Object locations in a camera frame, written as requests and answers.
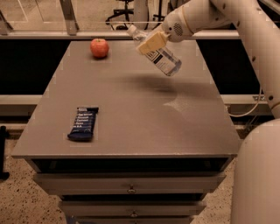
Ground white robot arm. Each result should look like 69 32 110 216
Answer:
138 0 280 224

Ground lower grey drawer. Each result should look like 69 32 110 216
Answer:
59 201 206 218

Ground grey metal railing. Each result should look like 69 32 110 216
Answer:
0 0 242 40

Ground white cable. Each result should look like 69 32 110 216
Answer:
227 87 263 118

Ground black office chair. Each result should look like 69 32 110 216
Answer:
105 0 150 30

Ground red apple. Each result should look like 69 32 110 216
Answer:
90 38 109 59

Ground grey drawer cabinet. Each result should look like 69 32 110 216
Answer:
12 41 240 224

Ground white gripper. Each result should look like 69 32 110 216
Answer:
136 6 193 54

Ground black stand at left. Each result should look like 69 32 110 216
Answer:
0 126 10 181

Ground clear blue-label plastic bottle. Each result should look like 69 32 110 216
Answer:
127 24 181 76

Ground dark blue snack bar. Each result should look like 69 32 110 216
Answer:
67 107 99 141

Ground grey drawer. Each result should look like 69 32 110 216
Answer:
33 172 226 195
59 201 206 218

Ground top grey drawer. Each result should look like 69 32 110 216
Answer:
33 172 226 195

